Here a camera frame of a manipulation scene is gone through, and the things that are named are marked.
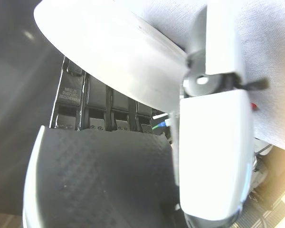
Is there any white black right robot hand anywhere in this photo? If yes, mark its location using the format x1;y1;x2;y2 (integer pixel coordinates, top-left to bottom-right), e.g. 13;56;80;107
22;0;269;228

